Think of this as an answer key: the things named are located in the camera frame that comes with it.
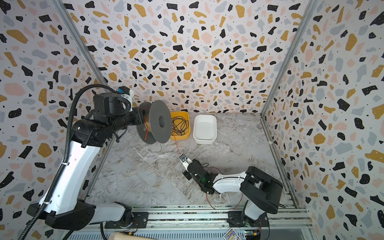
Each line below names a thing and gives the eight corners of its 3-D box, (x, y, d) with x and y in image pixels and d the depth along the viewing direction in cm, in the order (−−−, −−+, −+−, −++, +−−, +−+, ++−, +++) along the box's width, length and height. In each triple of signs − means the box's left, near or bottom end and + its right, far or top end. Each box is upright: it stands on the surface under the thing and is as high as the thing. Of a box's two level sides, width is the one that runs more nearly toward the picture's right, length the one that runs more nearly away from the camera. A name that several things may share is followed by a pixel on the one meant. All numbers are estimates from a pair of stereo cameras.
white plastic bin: (192, 144, 106) (192, 139, 101) (193, 119, 121) (193, 114, 116) (217, 144, 106) (218, 139, 101) (215, 119, 122) (216, 114, 117)
